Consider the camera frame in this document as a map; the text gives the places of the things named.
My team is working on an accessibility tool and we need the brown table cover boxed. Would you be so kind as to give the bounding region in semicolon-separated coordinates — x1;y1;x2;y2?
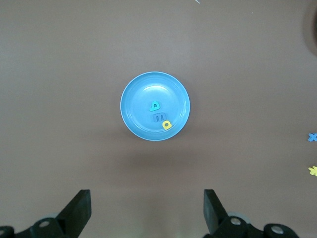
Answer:
0;0;317;238

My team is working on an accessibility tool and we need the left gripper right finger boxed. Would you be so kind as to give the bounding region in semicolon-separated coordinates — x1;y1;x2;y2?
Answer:
203;189;300;238

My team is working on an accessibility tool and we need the blue plate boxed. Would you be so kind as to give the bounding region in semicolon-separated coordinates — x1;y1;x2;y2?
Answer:
120;71;191;142

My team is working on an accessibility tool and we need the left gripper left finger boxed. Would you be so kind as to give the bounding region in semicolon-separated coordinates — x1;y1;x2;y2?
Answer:
0;189;91;238

